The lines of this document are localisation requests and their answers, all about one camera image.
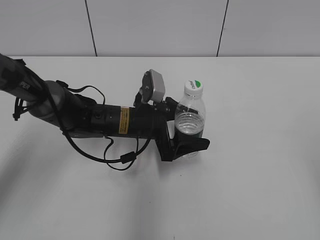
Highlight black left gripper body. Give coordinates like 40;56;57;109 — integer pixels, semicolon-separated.
129;96;178;162

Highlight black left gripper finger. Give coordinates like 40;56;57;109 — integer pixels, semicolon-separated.
165;96;198;116
172;137;210;160

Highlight clear Cestbon water bottle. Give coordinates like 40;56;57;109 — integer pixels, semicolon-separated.
174;90;206;152

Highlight white green bottle cap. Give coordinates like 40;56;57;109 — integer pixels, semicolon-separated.
184;80;203;96

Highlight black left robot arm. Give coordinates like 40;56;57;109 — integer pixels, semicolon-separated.
0;55;210;162

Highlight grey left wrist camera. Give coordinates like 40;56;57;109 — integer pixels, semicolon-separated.
139;69;166;104

